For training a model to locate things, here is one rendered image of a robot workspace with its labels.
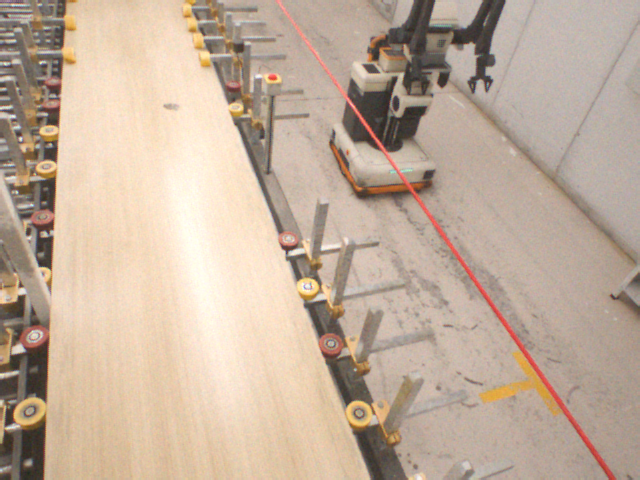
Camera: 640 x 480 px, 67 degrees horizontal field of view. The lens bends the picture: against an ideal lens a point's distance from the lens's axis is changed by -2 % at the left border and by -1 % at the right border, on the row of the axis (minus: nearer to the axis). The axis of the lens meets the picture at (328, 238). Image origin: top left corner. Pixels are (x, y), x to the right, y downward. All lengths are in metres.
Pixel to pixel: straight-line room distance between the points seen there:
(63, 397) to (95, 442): 0.17
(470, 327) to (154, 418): 2.03
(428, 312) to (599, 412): 1.04
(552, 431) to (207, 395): 1.91
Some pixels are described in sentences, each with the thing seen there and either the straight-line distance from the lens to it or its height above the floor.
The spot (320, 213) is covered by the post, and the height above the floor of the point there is 1.07.
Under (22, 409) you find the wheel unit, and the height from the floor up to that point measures 0.91.
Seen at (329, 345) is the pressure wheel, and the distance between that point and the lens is 1.63.
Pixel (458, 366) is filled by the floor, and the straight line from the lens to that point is 2.86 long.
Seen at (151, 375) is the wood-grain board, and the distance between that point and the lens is 1.59.
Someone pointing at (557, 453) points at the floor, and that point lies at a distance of 2.86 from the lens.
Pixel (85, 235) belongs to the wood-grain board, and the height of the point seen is 0.90.
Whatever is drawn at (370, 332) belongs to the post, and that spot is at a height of 1.02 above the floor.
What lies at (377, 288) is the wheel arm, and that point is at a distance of 1.93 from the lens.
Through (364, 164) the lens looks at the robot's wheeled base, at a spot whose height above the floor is 0.28.
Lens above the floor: 2.26
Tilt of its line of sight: 44 degrees down
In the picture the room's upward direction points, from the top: 11 degrees clockwise
